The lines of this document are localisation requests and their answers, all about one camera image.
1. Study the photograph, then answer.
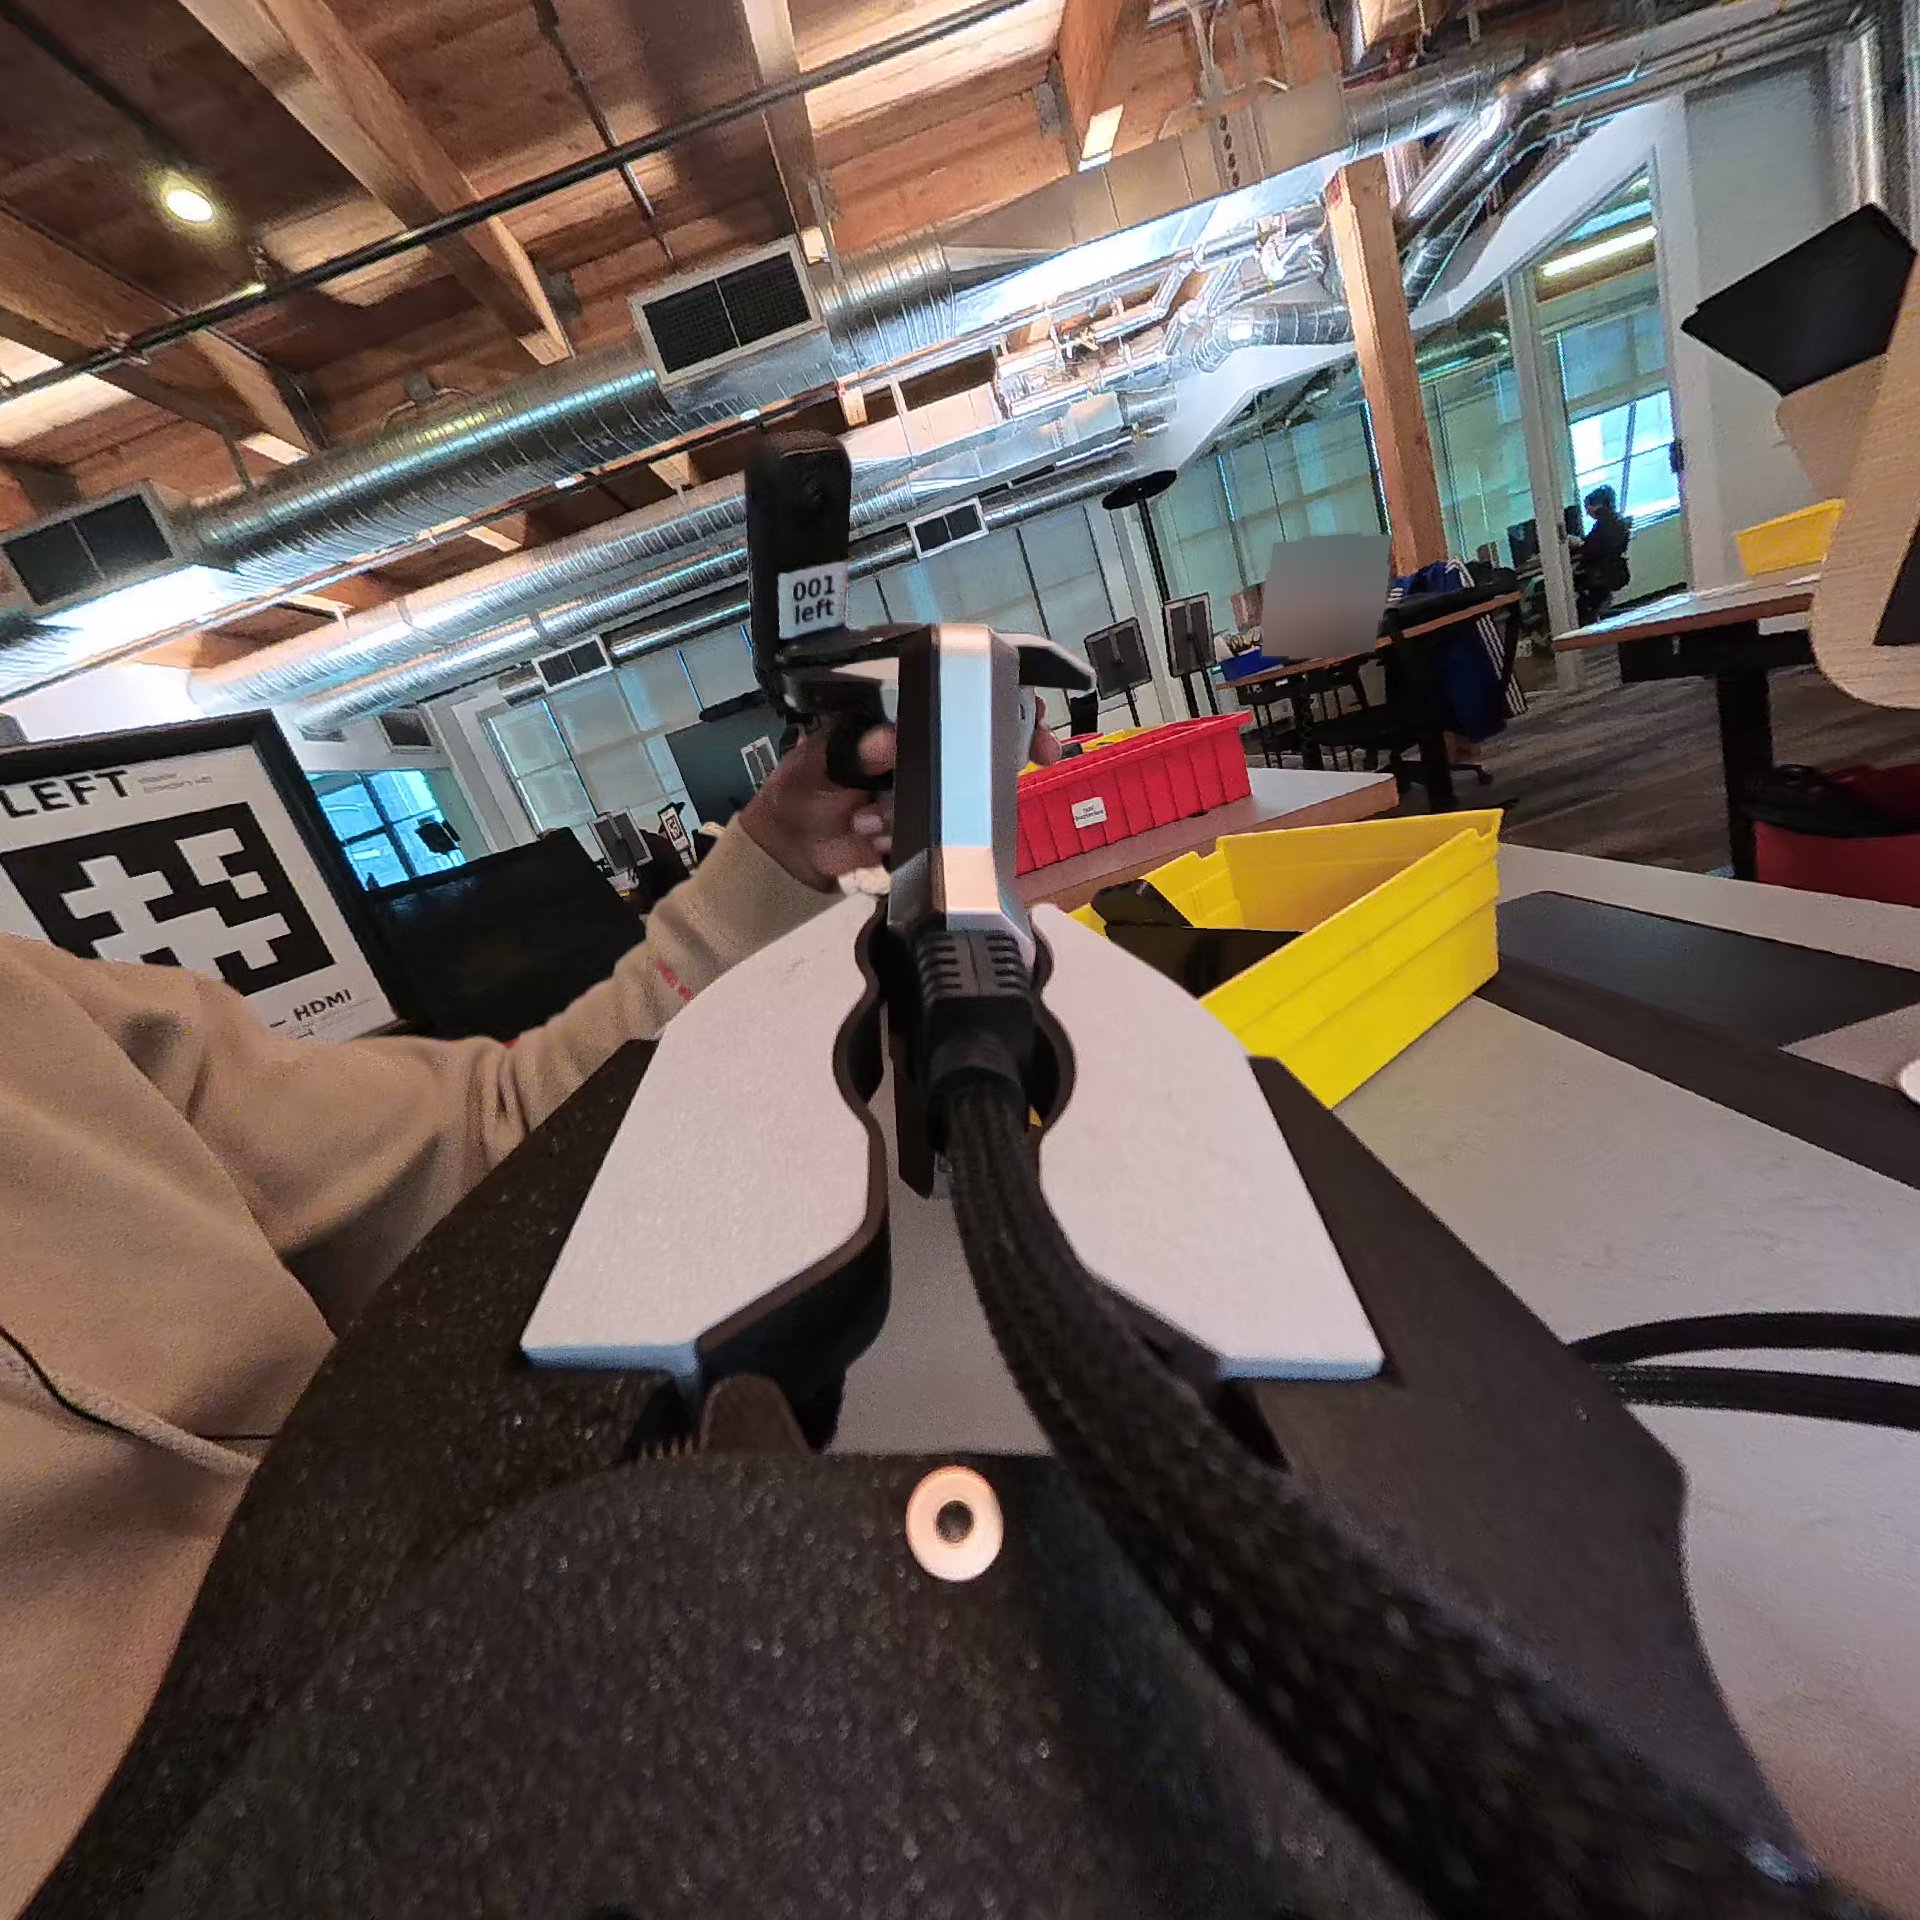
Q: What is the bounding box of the black floor lamp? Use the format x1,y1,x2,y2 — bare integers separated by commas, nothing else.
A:
1102,468,1180,723

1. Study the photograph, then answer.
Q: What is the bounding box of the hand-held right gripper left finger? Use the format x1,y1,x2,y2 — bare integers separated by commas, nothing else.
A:
520,896,895,1448

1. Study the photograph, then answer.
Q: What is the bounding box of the person's beige hoodie torso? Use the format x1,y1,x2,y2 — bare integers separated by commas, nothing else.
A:
0,931,338,1912

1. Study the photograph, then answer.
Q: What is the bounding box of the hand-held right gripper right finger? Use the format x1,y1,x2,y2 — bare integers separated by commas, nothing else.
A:
1027,903,1385,1383

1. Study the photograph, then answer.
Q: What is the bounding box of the red storage crate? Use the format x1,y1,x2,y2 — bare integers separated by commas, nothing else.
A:
1746,766,1920,904

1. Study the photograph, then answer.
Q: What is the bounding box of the person's left hand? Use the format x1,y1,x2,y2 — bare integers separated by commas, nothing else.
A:
737,730,904,896

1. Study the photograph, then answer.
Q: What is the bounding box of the wooden pillar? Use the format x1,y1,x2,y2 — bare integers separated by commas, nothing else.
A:
1329,157,1449,579

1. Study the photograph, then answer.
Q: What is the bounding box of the person's left forearm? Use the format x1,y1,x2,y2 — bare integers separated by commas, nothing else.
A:
270,815,846,1338

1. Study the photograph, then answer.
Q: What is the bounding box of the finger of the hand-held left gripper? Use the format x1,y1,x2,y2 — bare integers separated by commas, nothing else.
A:
1019,638,1098,770

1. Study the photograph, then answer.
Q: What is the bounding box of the yellow storage bin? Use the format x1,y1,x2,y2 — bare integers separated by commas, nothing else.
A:
1072,810,1507,1112

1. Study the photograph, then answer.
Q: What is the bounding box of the small yellow box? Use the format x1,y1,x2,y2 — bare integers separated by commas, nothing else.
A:
1736,498,1846,575

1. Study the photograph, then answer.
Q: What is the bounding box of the black framed marker sign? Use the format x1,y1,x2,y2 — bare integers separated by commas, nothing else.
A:
0,708,404,1040

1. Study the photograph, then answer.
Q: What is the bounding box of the large black panel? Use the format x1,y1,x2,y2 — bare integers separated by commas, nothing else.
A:
368,830,647,1038

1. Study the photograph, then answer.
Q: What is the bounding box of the wooden top office desk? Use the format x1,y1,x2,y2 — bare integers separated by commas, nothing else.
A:
1216,589,1526,812
1552,575,1825,887

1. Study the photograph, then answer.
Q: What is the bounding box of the red ribbed bin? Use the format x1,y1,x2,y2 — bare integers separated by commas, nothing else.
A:
1017,710,1255,876

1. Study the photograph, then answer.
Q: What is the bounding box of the large ceiling vent grille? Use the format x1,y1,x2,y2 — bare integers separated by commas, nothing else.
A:
0,486,191,607
631,237,828,388

